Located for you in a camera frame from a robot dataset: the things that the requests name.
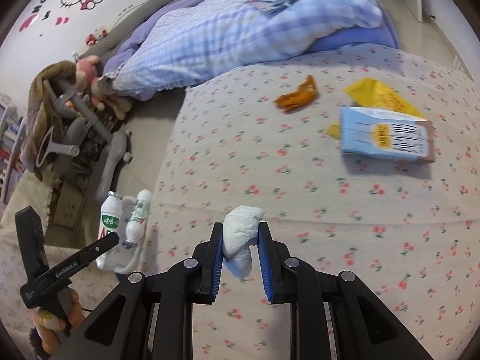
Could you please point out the bookshelf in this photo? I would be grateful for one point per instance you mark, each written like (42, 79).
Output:
(9, 146)

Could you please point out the brown blanket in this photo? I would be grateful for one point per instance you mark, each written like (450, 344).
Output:
(37, 112)

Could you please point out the white bottle green label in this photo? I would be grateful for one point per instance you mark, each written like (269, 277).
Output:
(110, 213)

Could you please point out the light blue drink carton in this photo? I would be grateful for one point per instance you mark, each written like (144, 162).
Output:
(386, 135)

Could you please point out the orange snack wrapper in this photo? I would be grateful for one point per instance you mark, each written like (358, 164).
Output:
(298, 97)

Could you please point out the blue checked duvet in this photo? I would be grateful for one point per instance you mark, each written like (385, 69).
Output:
(225, 37)

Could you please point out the grey headboard cushion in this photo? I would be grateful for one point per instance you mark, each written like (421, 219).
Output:
(127, 26)

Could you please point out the small red white plush toy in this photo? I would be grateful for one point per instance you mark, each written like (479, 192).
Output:
(95, 36)

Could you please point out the yellow snack bag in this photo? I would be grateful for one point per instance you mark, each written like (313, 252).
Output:
(375, 93)

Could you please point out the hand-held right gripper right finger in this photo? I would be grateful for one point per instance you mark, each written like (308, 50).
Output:
(264, 262)

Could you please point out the cream lace cloth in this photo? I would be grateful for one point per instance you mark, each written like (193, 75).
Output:
(26, 198)

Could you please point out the grey chair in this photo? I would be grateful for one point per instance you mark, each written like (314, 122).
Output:
(108, 157)

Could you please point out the orange brown plush toy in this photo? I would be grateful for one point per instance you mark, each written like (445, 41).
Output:
(48, 322)

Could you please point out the white tissue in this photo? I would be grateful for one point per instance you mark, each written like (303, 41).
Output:
(240, 228)

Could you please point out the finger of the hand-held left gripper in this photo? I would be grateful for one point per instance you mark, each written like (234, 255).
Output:
(107, 243)
(32, 240)

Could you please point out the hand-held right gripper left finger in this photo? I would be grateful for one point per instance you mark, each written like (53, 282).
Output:
(217, 258)

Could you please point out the bed with purple sheet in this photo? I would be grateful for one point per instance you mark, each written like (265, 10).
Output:
(356, 39)

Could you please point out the pink plush toy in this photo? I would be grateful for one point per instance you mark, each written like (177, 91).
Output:
(88, 71)

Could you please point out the white plastic bottle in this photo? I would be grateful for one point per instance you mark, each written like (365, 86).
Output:
(138, 210)

